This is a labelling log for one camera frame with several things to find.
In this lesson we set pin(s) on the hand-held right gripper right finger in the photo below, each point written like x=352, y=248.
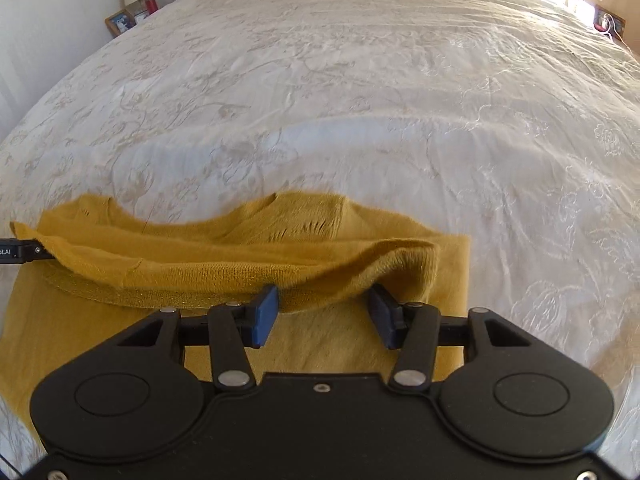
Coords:
x=382, y=316

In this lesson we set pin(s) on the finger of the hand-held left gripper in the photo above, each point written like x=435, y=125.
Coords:
x=37, y=252

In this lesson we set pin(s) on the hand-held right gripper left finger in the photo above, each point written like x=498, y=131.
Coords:
x=264, y=315

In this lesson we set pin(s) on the yellow knit sweater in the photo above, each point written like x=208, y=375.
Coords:
x=125, y=260

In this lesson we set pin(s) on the white floral bedspread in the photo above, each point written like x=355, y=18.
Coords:
x=350, y=110

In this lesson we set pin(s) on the red canister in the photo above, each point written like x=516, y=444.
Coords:
x=150, y=3

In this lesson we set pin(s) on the wooden picture frame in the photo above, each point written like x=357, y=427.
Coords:
x=120, y=22

